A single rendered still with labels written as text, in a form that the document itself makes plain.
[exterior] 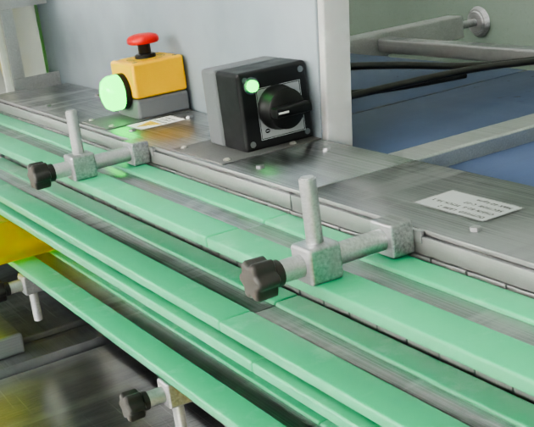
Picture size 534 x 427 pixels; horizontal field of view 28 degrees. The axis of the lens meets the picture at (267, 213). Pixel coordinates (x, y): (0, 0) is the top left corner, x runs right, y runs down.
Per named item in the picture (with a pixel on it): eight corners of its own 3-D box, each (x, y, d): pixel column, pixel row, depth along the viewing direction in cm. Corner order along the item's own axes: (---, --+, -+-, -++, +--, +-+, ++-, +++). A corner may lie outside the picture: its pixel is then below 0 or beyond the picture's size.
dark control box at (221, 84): (278, 127, 115) (210, 144, 112) (269, 54, 113) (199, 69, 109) (319, 135, 109) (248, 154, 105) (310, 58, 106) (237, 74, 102)
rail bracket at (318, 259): (392, 242, 79) (236, 294, 73) (383, 146, 77) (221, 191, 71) (426, 254, 76) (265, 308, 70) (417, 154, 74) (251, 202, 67)
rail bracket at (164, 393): (241, 407, 111) (125, 451, 105) (233, 346, 109) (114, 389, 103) (261, 419, 108) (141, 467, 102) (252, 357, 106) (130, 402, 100)
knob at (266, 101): (298, 124, 107) (317, 127, 104) (260, 133, 105) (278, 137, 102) (293, 80, 106) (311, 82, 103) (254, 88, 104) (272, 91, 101)
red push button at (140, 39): (125, 63, 133) (120, 36, 132) (153, 57, 135) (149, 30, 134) (137, 64, 130) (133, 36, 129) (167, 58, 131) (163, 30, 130)
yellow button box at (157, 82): (170, 103, 139) (118, 115, 135) (161, 47, 137) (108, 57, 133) (194, 108, 133) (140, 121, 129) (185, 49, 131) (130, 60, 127)
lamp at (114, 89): (120, 107, 134) (98, 111, 133) (114, 71, 133) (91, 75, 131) (134, 110, 130) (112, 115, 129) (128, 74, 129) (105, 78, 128)
